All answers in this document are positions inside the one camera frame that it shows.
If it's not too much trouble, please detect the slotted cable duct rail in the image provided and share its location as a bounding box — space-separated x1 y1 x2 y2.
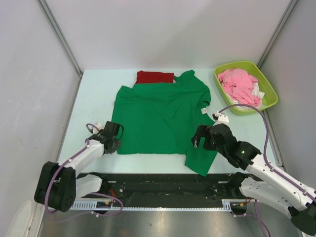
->
70 199 250 212

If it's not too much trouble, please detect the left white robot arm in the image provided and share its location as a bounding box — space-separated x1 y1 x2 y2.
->
34 121 124 213

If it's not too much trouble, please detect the left aluminium corner post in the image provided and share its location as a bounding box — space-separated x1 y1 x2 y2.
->
36 0 83 78

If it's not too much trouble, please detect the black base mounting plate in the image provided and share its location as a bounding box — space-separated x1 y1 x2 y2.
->
74 172 258 208

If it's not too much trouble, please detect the folded red t-shirt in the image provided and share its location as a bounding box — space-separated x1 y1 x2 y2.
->
136 71 174 84

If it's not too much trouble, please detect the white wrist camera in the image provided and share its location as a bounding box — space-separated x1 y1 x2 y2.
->
92 122 104 132
212 112 229 125

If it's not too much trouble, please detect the pink t-shirt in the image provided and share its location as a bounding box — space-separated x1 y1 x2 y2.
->
218 68 258 100

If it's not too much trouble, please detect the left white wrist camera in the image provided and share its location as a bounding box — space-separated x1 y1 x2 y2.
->
92 122 104 132

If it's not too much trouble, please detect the right aluminium corner post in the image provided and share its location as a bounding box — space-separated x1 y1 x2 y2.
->
257 0 301 69

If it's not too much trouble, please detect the green t-shirt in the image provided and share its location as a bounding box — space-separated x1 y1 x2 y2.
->
112 70 217 176

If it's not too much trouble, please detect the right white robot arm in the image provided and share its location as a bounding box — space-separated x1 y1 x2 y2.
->
191 124 316 236

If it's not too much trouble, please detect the lime green plastic basket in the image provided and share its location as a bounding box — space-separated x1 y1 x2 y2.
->
214 61 278 116

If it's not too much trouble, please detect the aluminium frame rail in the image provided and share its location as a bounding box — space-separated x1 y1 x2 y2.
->
29 194 309 237

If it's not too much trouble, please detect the aluminium corner post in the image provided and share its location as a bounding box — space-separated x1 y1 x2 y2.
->
257 0 301 69
36 0 83 78

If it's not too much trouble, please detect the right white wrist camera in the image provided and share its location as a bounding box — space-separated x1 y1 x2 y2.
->
212 112 229 125

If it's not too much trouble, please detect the white t-shirt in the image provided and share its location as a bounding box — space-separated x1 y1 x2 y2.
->
231 82 265 109

